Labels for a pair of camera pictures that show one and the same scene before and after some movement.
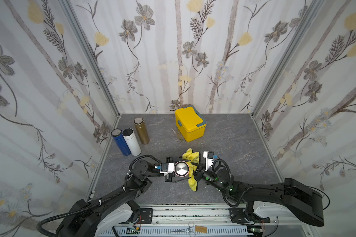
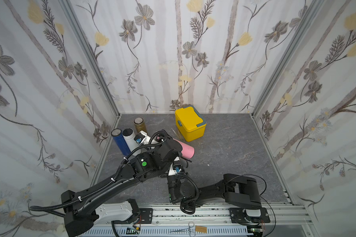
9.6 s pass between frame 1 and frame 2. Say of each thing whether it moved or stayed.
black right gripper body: moved
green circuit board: stayed
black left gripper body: moved
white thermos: stayed
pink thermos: moved
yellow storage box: stayed
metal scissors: stayed
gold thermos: stayed
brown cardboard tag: stayed
